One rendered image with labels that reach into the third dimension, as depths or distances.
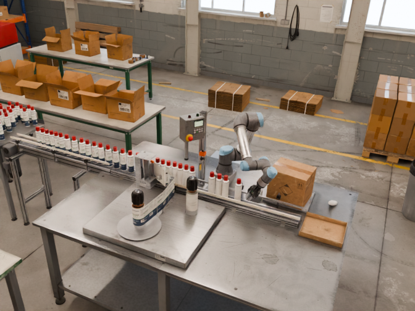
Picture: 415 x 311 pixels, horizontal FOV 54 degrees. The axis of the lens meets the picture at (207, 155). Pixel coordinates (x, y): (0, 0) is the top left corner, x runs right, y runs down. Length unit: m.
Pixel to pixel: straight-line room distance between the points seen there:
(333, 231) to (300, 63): 5.52
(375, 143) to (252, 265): 3.72
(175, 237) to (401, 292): 2.17
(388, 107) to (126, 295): 4.10
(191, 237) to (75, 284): 1.15
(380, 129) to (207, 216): 3.54
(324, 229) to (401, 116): 3.10
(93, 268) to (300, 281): 1.76
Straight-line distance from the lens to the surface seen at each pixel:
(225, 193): 3.14
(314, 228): 3.10
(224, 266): 2.69
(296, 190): 3.15
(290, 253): 2.85
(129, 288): 3.42
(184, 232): 2.85
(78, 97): 5.23
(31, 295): 3.87
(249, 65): 8.55
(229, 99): 7.11
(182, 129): 3.09
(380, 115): 5.91
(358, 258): 4.27
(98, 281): 3.51
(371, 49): 8.00
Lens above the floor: 2.68
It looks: 28 degrees down
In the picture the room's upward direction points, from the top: 2 degrees clockwise
